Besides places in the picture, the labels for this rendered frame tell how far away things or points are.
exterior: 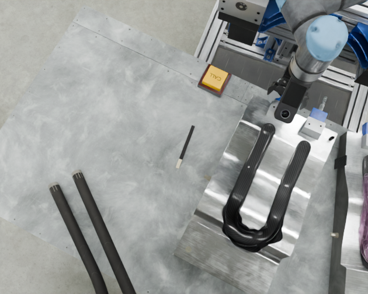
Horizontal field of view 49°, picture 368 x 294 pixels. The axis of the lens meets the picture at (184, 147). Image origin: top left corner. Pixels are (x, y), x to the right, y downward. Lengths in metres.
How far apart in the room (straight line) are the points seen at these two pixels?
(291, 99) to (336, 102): 1.06
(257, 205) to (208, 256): 0.19
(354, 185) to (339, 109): 0.86
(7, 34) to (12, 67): 0.20
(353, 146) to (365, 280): 0.37
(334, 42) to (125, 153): 0.66
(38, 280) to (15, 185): 0.87
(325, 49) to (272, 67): 1.19
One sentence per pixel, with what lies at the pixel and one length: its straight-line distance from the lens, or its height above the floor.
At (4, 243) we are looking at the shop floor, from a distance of 2.11.
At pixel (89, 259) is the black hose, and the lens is 1.11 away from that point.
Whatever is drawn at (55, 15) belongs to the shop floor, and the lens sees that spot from 2.42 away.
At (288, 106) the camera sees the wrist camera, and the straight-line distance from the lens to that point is 0.97.
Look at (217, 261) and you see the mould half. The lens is 1.10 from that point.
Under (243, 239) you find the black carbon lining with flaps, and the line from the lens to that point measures 1.10.
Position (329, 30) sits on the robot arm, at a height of 1.29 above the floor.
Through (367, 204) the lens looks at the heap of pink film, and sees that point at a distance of 1.15.
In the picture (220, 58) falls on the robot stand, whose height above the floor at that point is 0.21.
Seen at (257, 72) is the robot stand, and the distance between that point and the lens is 1.97.
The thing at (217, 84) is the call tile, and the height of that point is 0.84.
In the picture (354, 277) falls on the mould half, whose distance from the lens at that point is 1.14.
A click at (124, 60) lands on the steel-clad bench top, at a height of 0.80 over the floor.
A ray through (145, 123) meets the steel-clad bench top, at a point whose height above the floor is 0.80.
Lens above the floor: 1.95
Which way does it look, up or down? 75 degrees down
